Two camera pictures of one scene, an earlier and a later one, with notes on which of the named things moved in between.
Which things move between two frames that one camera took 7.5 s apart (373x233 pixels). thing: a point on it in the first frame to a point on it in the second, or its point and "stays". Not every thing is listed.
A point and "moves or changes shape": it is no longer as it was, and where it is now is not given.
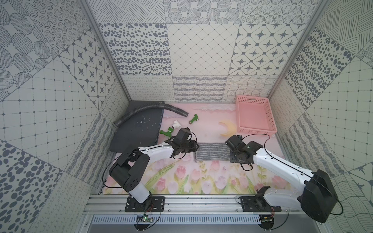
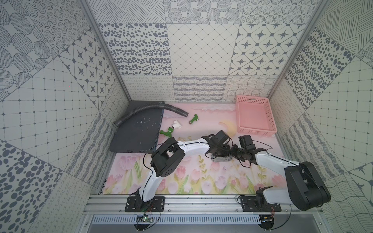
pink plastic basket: x=254 y=116 stays
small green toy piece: x=195 y=118 stays
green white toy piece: x=168 y=133 stays
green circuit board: x=146 y=219 stays
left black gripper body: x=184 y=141 to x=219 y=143
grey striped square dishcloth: x=212 y=152 moves or changes shape
